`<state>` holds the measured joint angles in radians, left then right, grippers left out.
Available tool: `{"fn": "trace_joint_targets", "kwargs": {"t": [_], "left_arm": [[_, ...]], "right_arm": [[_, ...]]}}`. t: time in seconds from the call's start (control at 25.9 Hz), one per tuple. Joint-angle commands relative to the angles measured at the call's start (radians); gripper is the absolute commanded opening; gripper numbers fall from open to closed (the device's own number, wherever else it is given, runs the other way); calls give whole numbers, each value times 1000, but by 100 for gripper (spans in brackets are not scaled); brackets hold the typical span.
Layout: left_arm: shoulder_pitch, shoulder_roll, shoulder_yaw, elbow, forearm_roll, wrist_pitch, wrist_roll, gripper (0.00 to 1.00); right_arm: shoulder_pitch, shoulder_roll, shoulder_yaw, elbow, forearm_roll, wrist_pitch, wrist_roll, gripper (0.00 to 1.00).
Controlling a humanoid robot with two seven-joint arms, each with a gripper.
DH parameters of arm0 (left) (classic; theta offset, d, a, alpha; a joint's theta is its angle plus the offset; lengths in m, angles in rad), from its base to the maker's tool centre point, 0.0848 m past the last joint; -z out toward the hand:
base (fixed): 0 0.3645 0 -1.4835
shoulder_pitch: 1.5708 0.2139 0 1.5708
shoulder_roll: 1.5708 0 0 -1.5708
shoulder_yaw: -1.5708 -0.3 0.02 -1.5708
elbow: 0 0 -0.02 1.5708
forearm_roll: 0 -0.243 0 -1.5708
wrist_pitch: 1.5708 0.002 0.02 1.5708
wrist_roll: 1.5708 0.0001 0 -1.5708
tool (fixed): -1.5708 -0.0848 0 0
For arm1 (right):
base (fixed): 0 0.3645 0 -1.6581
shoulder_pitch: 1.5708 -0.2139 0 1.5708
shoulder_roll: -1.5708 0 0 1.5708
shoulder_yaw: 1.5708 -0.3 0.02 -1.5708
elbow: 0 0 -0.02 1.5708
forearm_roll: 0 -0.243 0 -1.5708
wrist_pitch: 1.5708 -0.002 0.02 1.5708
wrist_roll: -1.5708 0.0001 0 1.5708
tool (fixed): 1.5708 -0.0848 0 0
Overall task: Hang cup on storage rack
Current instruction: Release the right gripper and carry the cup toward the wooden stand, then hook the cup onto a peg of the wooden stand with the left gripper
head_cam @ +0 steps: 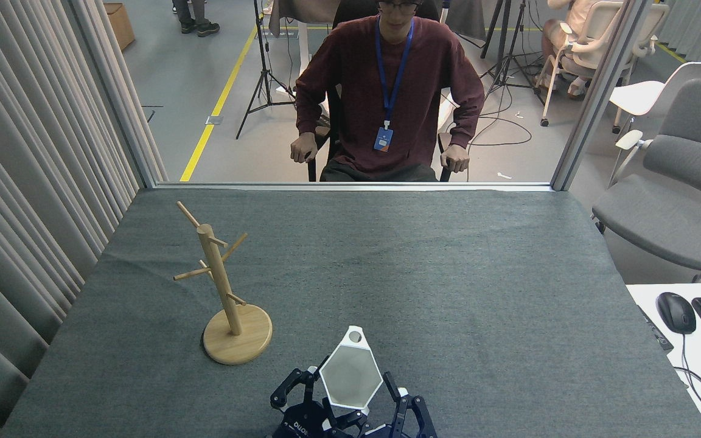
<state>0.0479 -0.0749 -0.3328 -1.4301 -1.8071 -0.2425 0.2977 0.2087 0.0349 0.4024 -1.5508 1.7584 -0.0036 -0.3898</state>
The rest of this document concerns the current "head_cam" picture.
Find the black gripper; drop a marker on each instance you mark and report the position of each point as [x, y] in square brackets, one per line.
[300, 426]
[384, 432]

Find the white hexagonal cup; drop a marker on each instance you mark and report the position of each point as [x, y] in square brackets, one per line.
[350, 377]

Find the wooden cup rack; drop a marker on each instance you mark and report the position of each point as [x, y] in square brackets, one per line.
[238, 340]

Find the person's right hand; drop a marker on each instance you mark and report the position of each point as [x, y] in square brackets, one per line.
[303, 149]

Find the person's left hand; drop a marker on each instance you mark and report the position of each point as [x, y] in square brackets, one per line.
[455, 159]

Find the dark grey table cloth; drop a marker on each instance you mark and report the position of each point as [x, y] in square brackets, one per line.
[448, 274]

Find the black mesh office chair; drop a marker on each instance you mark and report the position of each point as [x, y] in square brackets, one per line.
[312, 172]

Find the flat black device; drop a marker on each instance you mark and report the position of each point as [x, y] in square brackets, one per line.
[655, 328]

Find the blue name badge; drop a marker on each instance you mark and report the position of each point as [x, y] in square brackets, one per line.
[383, 139]

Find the black computer mouse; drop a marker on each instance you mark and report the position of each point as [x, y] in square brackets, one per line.
[676, 312]

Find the black tripod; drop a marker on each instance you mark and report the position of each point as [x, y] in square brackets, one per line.
[262, 55]
[504, 42]

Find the grey upholstered chair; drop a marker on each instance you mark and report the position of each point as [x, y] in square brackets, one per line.
[679, 207]

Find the beige pleated curtain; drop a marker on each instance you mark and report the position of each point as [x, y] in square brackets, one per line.
[16, 182]

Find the standing person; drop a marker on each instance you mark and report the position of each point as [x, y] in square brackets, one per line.
[195, 21]

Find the person's glasses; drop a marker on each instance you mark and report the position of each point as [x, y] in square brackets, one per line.
[398, 7]

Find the white plastic chair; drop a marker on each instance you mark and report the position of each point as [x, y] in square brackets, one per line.
[648, 91]

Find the cardboard box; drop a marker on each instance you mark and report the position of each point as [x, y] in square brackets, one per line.
[120, 24]

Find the beige office chair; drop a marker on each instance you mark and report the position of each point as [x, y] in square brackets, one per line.
[600, 36]

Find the seated person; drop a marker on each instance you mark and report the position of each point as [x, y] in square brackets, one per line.
[578, 18]

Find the silver table rail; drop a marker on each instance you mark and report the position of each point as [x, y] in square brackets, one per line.
[350, 185]

